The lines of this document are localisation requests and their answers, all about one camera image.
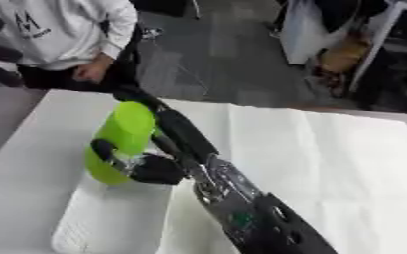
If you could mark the person's hand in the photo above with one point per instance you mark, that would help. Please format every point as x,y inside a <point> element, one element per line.
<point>92,70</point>

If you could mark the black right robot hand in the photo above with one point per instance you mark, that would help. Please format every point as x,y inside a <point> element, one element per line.
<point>157,170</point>

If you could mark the green plastic cylinder cup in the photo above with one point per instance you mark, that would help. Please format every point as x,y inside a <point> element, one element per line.
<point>126,129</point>

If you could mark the white box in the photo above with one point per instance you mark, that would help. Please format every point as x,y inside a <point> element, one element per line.
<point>114,218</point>

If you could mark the person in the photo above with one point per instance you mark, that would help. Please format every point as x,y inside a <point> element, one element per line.
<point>62,29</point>

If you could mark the tan bag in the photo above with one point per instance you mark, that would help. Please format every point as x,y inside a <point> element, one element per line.
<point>341,58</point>

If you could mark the white table frame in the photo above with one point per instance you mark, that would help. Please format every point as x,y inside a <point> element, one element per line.
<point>381,39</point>

